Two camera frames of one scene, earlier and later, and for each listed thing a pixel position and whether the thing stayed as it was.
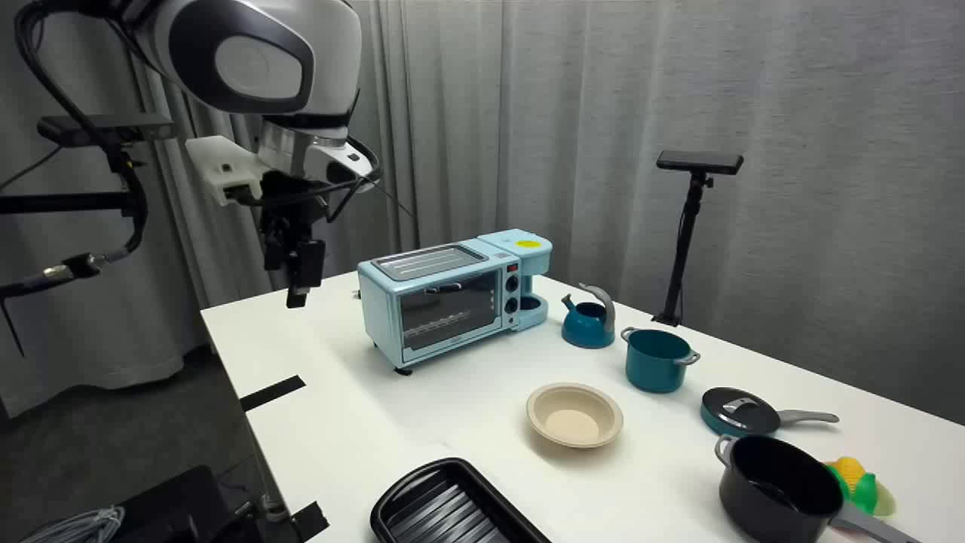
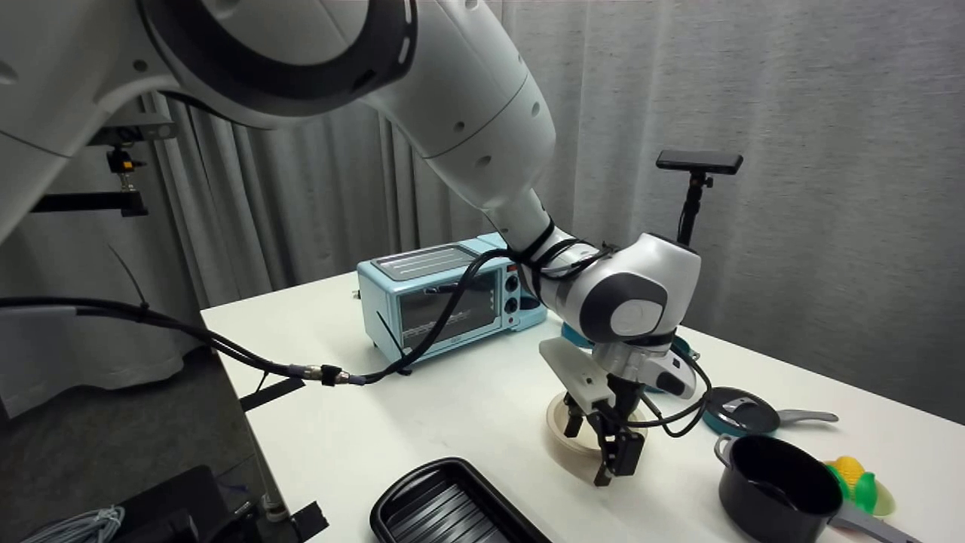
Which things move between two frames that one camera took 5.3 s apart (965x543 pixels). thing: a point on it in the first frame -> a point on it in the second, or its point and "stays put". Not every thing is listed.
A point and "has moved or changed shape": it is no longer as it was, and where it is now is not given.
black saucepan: (781, 493) stays put
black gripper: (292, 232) -> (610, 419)
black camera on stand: (697, 164) stays put
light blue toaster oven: (431, 300) stays put
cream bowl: (575, 415) has moved or changed shape
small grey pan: (750, 415) stays put
